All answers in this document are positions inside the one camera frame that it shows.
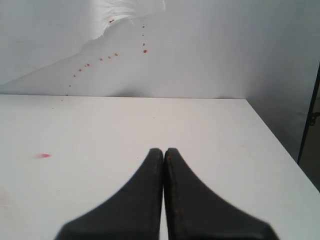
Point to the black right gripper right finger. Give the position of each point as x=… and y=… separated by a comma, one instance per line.
x=195, y=212

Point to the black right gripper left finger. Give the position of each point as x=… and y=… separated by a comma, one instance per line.
x=132, y=213

